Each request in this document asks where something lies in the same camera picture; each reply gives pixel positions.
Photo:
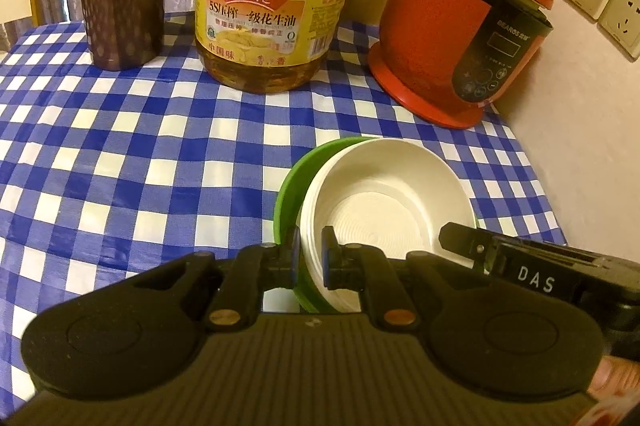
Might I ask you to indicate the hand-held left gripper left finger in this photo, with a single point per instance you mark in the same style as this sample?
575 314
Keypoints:
280 267

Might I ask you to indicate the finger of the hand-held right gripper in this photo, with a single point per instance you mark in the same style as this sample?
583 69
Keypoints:
467 243

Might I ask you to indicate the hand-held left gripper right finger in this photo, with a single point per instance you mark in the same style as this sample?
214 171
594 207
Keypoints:
331 267

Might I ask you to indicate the green plastic bowl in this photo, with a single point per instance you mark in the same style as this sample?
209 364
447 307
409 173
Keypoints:
292 196

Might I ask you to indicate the white plastic bowl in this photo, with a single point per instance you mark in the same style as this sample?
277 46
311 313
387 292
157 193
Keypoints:
390 206

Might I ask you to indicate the person's right hand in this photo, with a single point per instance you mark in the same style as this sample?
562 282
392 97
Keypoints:
617 378

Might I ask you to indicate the blue checkered tablecloth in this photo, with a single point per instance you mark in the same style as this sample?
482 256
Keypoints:
150 146

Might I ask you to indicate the red electric pressure cooker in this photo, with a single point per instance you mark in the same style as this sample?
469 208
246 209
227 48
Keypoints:
435 46

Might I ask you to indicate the large cooking oil bottle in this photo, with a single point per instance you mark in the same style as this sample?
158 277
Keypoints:
260 6

